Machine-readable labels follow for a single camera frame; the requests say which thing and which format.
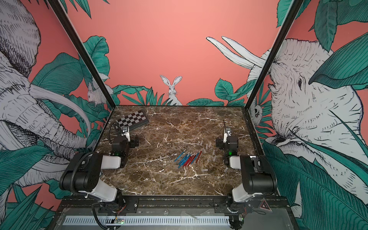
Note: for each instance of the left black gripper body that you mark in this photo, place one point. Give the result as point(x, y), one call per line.
point(131, 144)

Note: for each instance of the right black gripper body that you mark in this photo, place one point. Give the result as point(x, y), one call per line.
point(224, 145)

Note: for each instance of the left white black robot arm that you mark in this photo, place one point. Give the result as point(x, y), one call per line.
point(82, 175)

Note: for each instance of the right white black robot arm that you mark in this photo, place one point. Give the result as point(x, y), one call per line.
point(258, 177)

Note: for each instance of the black white checkerboard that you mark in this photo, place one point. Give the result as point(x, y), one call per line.
point(133, 120)

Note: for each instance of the red warning triangle sticker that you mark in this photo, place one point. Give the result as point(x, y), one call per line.
point(264, 206)

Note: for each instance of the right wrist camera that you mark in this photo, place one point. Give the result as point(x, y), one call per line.
point(227, 133)

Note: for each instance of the black front rail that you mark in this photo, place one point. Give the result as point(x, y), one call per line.
point(129, 204)

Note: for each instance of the white perforated cable duct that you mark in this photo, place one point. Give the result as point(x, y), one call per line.
point(147, 220)

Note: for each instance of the left black frame post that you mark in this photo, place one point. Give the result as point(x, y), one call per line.
point(75, 39)

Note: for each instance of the black frame post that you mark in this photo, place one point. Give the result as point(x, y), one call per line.
point(289, 19)
point(75, 39)

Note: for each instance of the right black frame post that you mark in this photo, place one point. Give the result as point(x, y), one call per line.
point(289, 19)

